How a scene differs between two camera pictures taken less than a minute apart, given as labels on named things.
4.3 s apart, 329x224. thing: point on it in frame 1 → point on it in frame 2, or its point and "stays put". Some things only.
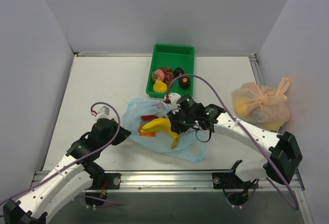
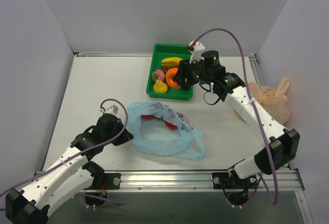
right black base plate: [227, 181] stays put
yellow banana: [161, 125] → [170, 61]
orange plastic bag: [262, 106] stays put
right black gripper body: [174, 120] → [184, 73]
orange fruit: [149, 134] → [169, 74]
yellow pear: [160, 87] stays put
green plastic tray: [173, 56] stays put
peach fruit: [159, 74] stays put
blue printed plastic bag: [188, 146] stays put
